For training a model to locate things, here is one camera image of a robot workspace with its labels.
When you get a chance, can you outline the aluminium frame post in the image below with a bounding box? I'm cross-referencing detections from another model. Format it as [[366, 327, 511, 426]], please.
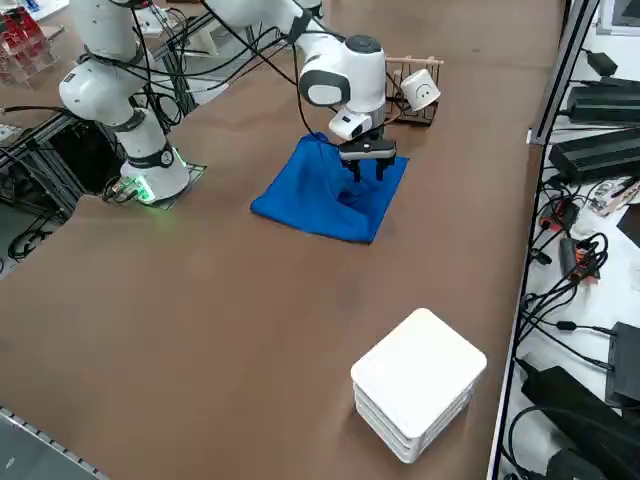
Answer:
[[527, 0, 601, 147]]

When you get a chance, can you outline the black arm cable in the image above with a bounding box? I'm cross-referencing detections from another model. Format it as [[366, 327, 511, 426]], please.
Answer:
[[127, 0, 351, 149]]

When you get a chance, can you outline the ribbed black power supply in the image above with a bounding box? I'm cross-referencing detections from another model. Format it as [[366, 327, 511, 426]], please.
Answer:
[[548, 127, 640, 184]]

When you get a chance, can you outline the white stacked drawer box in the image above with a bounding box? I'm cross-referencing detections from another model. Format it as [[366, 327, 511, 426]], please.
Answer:
[[349, 307, 489, 465]]

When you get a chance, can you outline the large black bag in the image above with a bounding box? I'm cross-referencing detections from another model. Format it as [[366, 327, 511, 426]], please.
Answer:
[[519, 367, 640, 480]]

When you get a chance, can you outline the long black power supply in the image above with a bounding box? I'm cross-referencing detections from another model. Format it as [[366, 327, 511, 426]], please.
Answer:
[[567, 84, 640, 121]]

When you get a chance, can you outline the black device with red ports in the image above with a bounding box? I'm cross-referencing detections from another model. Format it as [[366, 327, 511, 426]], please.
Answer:
[[539, 197, 581, 234]]

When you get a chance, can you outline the clear acrylic rack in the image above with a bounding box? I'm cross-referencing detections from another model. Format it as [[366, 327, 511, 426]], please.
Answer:
[[0, 4, 62, 90]]

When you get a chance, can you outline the flat black box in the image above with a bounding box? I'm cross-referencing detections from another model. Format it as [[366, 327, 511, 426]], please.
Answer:
[[604, 322, 640, 406]]

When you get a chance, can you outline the aluminium table edge rail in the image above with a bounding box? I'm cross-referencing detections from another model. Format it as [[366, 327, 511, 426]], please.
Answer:
[[0, 405, 109, 480]]

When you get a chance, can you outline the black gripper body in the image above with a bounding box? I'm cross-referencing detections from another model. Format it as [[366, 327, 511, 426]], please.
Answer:
[[337, 137, 398, 164]]

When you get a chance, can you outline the white smiley face cup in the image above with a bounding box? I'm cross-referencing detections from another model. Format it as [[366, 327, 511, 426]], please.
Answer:
[[399, 68, 443, 114]]

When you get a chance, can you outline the small black power adapter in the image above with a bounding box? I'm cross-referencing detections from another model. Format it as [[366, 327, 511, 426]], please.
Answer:
[[584, 48, 619, 76]]

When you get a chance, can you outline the black wire cup rack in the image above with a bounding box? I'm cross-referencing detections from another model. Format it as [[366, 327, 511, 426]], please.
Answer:
[[384, 55, 445, 128]]

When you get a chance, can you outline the blue microfibre towel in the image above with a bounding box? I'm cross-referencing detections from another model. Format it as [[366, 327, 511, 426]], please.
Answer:
[[249, 132, 410, 247]]

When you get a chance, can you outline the orange connector cluster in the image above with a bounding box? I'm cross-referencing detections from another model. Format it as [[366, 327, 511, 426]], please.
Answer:
[[559, 234, 609, 286]]

